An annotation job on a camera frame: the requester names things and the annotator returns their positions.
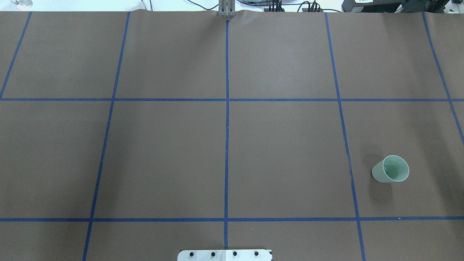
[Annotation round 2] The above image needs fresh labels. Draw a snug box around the black device box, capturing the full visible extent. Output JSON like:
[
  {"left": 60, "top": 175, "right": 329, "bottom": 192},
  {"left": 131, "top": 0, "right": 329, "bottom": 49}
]
[{"left": 341, "top": 0, "right": 430, "bottom": 13}]

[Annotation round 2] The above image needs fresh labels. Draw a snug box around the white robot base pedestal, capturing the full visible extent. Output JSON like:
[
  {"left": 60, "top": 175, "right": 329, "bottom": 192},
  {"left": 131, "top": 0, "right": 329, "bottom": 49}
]
[{"left": 177, "top": 249, "right": 273, "bottom": 261}]

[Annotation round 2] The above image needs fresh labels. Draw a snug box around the light green cup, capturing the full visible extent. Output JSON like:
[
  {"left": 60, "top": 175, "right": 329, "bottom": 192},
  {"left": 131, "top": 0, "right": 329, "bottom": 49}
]
[{"left": 371, "top": 155, "right": 410, "bottom": 182}]

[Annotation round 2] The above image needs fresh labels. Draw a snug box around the aluminium frame post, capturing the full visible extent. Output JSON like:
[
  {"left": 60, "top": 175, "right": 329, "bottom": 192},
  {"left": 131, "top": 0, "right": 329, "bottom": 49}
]
[{"left": 218, "top": 0, "right": 236, "bottom": 18}]

